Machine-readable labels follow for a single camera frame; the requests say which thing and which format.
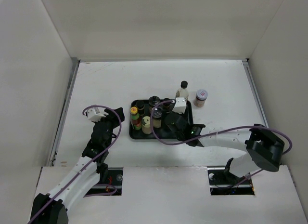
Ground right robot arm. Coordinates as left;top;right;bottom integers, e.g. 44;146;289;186
165;113;284;184

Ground white-lidded spice jar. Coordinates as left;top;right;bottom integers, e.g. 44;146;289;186
194;89;208;107

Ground black-capped pepper jar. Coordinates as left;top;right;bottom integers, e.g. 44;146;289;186
163;98;171;111

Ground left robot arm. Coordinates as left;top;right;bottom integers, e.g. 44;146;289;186
29;105;125;224

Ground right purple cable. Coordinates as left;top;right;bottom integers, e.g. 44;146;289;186
150;100;293;190

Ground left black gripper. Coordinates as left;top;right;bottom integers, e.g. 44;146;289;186
93;108;124;148

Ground purple cable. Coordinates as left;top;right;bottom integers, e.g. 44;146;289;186
27;105;123;224
150;100;293;190

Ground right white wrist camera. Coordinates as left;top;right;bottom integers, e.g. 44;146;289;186
172;97;187;114

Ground black plastic tray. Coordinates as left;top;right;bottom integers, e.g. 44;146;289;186
129;99;193;140

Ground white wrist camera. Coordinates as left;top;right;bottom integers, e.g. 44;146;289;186
85;107;105;122
172;97;187;114

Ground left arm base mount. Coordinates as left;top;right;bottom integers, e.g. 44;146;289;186
84;163;124;197

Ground aluminium table edge rail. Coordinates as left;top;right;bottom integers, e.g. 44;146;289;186
46;57;80;166

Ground tall clear vinegar bottle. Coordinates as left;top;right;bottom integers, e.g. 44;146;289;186
175;80;189;102

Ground red chili sauce bottle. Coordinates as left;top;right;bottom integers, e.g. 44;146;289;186
130;106;141;130

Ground clear salt grinder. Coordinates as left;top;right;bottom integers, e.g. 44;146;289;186
151;107;162;128

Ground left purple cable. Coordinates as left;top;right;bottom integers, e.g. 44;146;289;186
27;105;123;224

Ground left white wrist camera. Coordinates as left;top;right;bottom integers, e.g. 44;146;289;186
85;107;105;122

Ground small yellow-lidded jar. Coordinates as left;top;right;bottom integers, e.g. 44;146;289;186
141;116;152;135

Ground small black-capped spice jar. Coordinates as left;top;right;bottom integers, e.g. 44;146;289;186
136;100;145;117

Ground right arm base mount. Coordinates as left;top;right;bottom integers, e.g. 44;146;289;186
207;158;255;196

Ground wide black-capped seasoning jar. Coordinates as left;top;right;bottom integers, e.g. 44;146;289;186
148;95;160;112

